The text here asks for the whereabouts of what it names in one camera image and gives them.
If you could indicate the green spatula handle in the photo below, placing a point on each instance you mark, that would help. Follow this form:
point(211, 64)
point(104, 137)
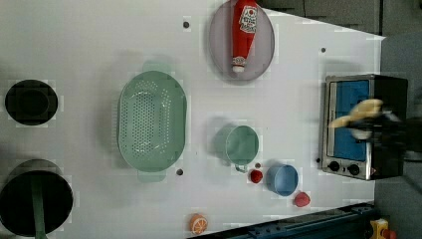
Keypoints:
point(38, 209)

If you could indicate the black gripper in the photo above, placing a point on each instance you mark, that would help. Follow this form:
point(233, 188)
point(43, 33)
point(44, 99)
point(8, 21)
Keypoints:
point(388, 131)

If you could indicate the red toy strawberry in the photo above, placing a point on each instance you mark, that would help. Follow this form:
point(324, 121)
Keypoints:
point(302, 199)

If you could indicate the green oval colander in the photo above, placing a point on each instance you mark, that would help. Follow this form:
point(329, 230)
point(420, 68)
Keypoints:
point(151, 122)

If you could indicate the peeled toy banana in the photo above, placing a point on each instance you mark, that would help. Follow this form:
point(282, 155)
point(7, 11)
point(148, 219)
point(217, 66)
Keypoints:
point(365, 110)

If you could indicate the large black pot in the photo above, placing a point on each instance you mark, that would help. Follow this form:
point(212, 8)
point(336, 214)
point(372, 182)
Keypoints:
point(17, 214)

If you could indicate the blue metal frame rail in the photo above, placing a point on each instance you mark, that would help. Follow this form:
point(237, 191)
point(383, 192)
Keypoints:
point(348, 222)

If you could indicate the orange slice toy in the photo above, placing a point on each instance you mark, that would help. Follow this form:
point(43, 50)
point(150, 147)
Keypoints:
point(198, 224)

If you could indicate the small red toy fruit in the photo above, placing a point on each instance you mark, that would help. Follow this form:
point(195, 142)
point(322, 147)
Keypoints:
point(256, 176)

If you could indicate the black silver toaster oven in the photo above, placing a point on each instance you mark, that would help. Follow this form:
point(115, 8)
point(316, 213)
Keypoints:
point(341, 153)

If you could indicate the yellow red emergency button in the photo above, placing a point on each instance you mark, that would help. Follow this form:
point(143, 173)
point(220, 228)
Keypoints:
point(381, 230)

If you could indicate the grey round plate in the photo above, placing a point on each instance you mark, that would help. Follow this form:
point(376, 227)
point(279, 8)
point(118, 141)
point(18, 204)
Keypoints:
point(221, 44)

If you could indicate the blue cup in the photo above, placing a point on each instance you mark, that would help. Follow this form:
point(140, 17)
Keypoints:
point(282, 179)

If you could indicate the red ketchup bottle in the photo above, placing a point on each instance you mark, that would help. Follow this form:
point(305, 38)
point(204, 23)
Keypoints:
point(244, 27)

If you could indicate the green mug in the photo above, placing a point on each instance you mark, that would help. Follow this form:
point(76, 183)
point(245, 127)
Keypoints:
point(238, 145)

